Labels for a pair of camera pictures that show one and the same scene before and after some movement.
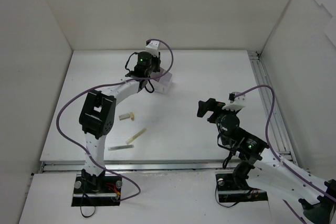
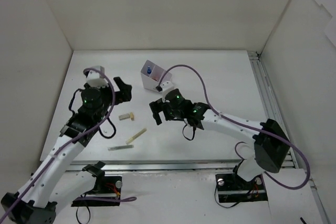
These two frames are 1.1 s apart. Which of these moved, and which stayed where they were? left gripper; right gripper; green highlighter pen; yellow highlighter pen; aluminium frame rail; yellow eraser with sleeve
Moved: right gripper; left gripper
Stayed: yellow eraser with sleeve; aluminium frame rail; green highlighter pen; yellow highlighter pen
